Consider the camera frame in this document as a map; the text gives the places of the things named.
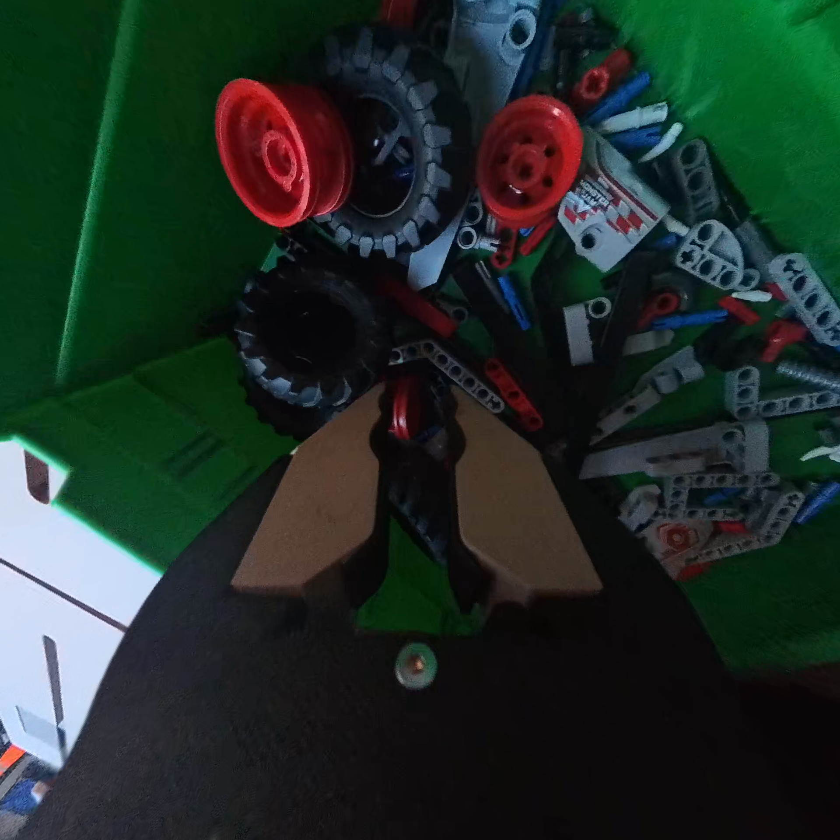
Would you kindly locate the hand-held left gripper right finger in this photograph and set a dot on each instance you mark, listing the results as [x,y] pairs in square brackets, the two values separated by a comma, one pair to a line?
[518,518]

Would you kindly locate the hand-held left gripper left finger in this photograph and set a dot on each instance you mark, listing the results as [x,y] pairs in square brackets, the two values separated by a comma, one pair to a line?
[315,518]

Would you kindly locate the black tyre with red rim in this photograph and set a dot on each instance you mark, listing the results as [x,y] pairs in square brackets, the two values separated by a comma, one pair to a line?
[420,518]

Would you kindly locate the black lego tyre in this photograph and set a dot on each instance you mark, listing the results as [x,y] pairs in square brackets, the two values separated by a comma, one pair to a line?
[262,367]
[430,131]

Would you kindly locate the pile of lego pieces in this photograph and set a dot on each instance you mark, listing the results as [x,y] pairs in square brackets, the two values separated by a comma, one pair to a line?
[682,453]

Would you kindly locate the green plastic bin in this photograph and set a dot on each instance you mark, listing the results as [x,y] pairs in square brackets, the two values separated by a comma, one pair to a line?
[164,197]

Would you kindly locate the white printed lego panel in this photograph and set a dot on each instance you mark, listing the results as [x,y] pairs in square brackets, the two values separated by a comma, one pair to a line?
[610,203]

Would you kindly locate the grey rounded lego liftarm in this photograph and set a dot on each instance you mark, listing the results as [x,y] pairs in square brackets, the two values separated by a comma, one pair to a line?
[715,249]

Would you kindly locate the small red lego wheel rim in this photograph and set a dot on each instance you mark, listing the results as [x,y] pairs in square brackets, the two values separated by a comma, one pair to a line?
[528,164]

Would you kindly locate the large red lego wheel rim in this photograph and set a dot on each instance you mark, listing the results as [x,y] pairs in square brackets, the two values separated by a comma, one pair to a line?
[282,151]

